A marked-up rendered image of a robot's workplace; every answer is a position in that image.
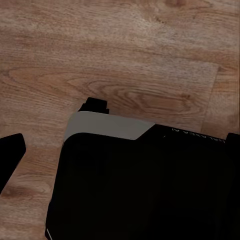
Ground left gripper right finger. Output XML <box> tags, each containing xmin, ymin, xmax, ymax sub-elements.
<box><xmin>224</xmin><ymin>133</ymin><xmax>240</xmax><ymax>173</ymax></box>

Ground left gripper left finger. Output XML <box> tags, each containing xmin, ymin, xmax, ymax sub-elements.
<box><xmin>0</xmin><ymin>133</ymin><xmax>26</xmax><ymax>193</ymax></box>

